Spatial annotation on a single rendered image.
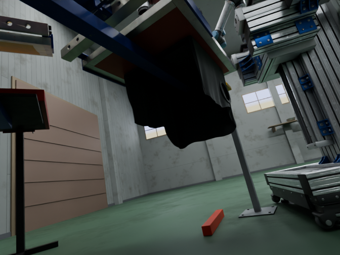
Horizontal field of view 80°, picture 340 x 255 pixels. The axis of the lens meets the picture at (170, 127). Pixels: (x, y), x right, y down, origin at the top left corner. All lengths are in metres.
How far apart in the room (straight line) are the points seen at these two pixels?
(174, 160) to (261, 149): 4.19
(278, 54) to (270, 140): 9.21
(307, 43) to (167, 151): 9.51
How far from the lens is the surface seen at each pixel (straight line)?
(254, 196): 1.57
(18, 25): 1.23
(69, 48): 1.13
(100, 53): 1.07
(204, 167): 10.21
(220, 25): 2.18
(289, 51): 1.48
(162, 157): 10.61
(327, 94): 1.49
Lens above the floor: 0.30
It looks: 15 degrees up
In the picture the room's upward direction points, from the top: 12 degrees counter-clockwise
